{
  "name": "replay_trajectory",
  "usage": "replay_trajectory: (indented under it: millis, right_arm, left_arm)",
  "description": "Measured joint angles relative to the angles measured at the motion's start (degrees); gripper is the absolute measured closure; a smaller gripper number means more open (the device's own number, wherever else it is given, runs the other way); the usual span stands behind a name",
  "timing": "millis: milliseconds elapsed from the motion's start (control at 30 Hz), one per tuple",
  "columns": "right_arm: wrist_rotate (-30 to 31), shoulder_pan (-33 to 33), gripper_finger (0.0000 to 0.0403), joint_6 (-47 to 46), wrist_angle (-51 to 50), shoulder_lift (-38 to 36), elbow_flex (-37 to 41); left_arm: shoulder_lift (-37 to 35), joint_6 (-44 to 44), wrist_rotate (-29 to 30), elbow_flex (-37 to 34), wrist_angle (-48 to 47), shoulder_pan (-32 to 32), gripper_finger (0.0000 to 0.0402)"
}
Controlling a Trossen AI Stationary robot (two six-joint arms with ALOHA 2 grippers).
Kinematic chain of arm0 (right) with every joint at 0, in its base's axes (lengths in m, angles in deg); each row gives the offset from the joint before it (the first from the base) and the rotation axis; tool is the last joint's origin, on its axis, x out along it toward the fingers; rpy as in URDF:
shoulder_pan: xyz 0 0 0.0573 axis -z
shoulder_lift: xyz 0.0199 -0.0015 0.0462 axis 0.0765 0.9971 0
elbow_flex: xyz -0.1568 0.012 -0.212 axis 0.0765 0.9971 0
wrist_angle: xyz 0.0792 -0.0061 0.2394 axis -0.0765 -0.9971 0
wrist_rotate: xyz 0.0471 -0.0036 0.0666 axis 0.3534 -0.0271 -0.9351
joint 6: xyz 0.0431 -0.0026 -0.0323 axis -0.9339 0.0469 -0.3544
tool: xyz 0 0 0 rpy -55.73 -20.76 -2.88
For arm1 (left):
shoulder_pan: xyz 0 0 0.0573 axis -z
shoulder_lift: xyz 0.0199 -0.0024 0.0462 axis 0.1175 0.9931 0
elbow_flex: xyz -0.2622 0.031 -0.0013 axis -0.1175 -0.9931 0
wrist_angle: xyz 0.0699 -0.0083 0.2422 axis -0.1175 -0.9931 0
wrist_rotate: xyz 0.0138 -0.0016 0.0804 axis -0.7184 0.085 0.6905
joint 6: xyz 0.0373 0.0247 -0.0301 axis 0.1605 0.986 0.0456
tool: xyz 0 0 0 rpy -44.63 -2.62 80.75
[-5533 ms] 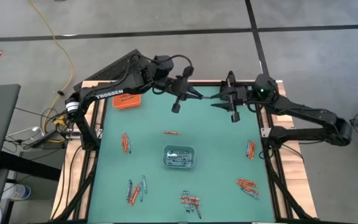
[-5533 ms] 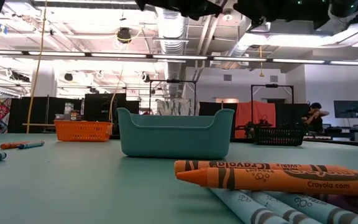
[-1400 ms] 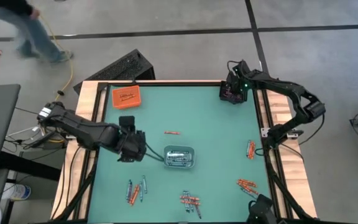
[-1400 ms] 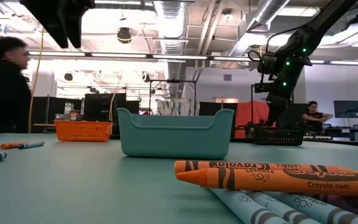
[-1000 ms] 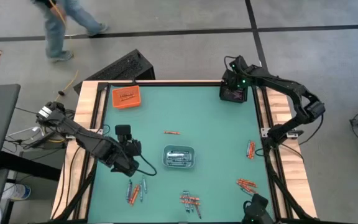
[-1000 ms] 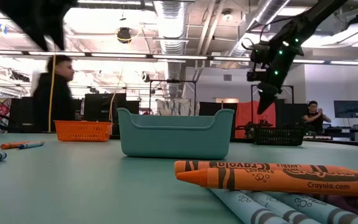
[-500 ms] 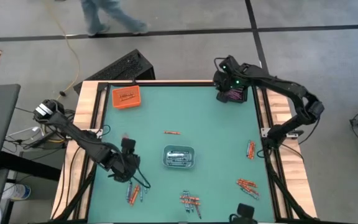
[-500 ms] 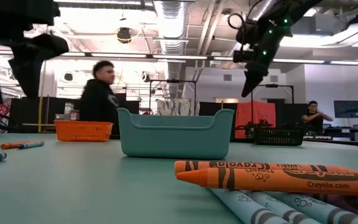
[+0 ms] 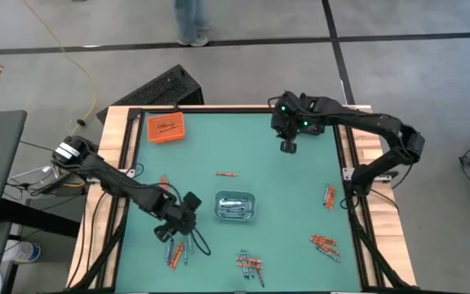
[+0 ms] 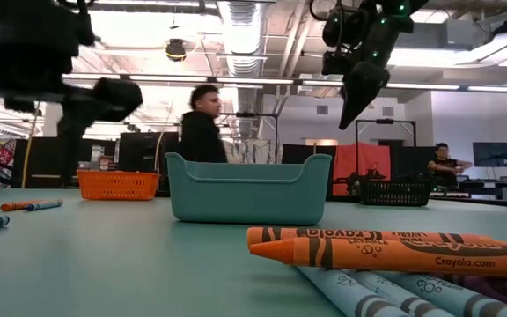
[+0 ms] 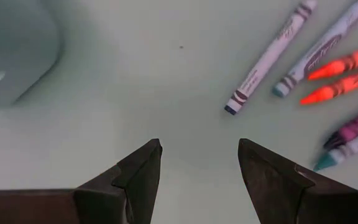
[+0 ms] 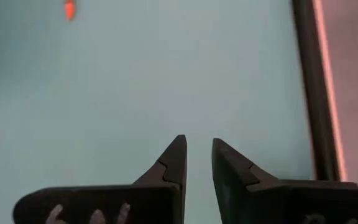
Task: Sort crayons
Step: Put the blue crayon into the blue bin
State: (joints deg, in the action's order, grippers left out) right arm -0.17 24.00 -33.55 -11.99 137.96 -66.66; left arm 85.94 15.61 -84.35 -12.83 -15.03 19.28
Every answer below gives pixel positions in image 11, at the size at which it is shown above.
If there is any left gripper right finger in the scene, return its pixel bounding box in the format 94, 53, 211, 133
237, 138, 357, 224

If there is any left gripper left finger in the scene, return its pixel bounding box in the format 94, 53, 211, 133
73, 138, 163, 224

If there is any teal crayon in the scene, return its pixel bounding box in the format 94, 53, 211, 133
313, 124, 358, 172
224, 0, 319, 116
271, 0, 358, 98

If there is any green table mat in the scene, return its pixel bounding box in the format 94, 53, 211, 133
0, 0, 358, 224

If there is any purple crayon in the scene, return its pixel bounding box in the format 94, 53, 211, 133
323, 104, 358, 151

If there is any orange crayon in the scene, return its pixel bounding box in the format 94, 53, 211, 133
299, 65, 358, 106
307, 42, 358, 82

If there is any clear plastic centre tray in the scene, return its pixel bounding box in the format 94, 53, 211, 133
0, 0, 64, 114

